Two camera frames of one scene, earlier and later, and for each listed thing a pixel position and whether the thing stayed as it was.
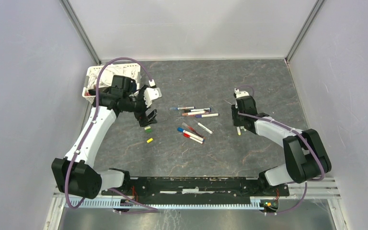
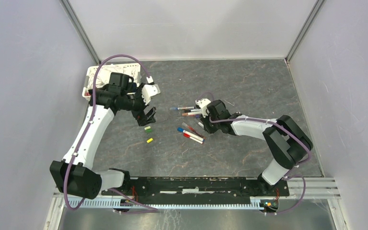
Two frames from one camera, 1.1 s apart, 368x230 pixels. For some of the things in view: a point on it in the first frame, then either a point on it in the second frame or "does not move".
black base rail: (200, 188) does not move
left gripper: (142, 116) does not move
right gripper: (234, 110) -> (209, 129)
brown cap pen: (193, 113) does not move
